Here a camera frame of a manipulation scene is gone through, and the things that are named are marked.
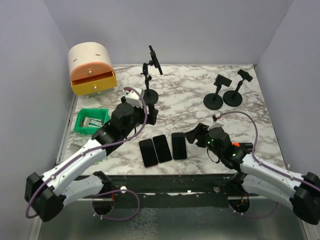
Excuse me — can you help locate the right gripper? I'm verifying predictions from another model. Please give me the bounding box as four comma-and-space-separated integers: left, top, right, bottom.
184, 122, 223, 159

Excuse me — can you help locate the grey black phone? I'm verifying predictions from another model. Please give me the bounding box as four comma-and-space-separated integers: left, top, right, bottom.
152, 134, 172, 163

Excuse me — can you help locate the black phone stand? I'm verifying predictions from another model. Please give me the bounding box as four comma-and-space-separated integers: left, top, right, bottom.
222, 69, 253, 107

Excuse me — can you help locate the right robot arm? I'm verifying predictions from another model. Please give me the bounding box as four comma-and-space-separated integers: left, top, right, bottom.
184, 123, 320, 225

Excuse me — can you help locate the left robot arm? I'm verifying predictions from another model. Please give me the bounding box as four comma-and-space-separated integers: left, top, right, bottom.
24, 102, 159, 222

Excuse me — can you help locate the green plastic bin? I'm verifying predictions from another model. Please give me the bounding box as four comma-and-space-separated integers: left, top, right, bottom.
73, 108, 110, 135

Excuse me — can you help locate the yellow lower drawer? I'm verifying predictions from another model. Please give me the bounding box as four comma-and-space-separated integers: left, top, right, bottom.
71, 71, 118, 96

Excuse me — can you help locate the orange upper drawer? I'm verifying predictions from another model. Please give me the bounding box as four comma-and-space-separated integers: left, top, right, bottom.
70, 61, 115, 86

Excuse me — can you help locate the beige drawer cabinet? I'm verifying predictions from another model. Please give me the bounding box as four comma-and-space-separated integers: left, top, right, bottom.
67, 42, 113, 74

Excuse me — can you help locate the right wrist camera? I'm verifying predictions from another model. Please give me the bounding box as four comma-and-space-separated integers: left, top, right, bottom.
210, 113, 224, 129

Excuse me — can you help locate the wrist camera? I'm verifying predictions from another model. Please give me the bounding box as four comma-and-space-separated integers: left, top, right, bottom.
210, 113, 224, 129
122, 88, 143, 109

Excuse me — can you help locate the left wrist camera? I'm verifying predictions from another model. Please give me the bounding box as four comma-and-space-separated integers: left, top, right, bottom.
122, 88, 143, 109

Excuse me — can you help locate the black front rail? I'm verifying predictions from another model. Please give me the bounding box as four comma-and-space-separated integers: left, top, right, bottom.
79, 173, 261, 208

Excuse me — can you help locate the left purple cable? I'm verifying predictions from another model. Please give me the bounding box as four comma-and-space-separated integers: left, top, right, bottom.
24, 86, 148, 222

